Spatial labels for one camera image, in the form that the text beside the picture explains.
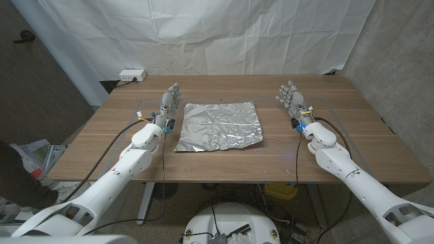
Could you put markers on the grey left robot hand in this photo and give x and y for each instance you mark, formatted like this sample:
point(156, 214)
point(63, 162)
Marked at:
point(167, 108)

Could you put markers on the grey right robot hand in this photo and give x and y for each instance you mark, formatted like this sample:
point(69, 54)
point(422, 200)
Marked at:
point(298, 103)

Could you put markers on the crinkled aluminum foil sheet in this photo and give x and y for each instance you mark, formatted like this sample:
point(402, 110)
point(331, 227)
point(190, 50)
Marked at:
point(218, 127)

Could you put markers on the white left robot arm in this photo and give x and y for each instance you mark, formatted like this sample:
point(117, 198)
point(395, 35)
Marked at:
point(112, 176)

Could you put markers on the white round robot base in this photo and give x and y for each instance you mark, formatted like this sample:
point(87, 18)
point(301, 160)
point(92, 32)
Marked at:
point(234, 220)

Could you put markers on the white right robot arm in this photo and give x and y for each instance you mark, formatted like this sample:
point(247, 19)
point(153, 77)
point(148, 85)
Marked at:
point(356, 179)

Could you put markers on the white power strip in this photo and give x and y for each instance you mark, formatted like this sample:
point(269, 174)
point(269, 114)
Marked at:
point(132, 75)

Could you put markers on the white creased backdrop sheet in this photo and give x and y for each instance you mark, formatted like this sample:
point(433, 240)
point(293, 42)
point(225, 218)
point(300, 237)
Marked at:
point(210, 37)

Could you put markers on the yellow plastic container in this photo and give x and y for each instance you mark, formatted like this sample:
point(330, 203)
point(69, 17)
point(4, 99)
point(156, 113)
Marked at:
point(280, 191)

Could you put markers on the white table leg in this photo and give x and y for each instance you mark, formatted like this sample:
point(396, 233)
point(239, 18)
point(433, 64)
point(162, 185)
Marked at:
point(146, 203)

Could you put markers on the grey table leg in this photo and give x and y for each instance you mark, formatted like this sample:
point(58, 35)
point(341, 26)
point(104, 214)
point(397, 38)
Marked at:
point(317, 206)

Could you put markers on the pile of boxes and papers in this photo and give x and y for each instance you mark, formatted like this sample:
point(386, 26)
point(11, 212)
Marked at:
point(40, 152)

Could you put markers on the person in dark clothing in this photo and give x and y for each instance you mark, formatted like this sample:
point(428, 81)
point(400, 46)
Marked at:
point(17, 179)

